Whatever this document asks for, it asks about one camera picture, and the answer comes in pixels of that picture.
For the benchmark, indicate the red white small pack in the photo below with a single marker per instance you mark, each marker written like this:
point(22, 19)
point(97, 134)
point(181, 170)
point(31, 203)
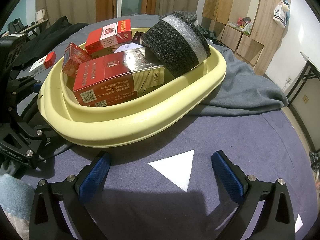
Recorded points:
point(47, 61)

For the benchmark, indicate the gray cloth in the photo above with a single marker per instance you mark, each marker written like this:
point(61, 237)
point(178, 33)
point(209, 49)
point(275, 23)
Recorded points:
point(237, 87)

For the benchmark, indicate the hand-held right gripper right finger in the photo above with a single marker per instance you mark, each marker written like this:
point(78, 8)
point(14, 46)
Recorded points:
point(228, 177)

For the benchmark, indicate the dark maroon small box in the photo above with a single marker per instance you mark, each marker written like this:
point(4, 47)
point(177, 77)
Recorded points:
point(137, 38)

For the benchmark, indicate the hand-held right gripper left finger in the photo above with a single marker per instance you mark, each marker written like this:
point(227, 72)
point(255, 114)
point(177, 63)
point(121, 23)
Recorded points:
point(96, 177)

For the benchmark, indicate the red box with white label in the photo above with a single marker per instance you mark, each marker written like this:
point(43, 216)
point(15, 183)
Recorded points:
point(107, 36)

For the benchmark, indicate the black clothing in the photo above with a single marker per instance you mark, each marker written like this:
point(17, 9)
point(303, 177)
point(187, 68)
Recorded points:
point(57, 30)

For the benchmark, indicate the wall socket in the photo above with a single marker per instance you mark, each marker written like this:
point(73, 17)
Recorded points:
point(305, 99)

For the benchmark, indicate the yellow plastic basin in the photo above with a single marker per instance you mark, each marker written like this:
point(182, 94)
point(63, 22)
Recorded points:
point(125, 127)

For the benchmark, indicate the white paper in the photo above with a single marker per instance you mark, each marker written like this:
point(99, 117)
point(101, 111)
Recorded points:
point(126, 47)

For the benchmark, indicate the black folding table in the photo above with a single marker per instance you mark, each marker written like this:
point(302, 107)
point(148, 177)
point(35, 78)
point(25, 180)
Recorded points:
point(312, 62)

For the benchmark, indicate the black bag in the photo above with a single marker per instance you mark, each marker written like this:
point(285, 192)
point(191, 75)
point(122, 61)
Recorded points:
point(16, 25)

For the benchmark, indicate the white kettle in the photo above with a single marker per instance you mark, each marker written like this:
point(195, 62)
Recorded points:
point(40, 15)

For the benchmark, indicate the wooden wardrobe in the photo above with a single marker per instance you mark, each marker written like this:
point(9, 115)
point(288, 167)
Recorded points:
point(265, 17)

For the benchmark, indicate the dark checked cloth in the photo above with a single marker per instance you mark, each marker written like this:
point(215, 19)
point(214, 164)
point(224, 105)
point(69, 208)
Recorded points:
point(315, 158)

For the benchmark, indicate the red plastic bag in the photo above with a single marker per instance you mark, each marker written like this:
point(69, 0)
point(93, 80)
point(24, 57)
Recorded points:
point(241, 21)

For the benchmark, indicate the red silver carton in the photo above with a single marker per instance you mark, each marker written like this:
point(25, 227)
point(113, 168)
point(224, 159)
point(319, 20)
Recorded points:
point(100, 103)
point(105, 75)

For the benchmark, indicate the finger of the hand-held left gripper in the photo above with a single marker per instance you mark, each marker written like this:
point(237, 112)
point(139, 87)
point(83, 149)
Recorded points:
point(38, 141)
point(37, 85)

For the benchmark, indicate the white plastic bag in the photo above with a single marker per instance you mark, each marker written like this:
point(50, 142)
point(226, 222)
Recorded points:
point(280, 15)

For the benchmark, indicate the shiny red gold box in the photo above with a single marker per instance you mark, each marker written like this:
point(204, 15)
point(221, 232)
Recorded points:
point(72, 60)

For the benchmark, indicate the black foam cylinder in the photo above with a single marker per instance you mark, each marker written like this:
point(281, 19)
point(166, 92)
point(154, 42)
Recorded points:
point(172, 52)

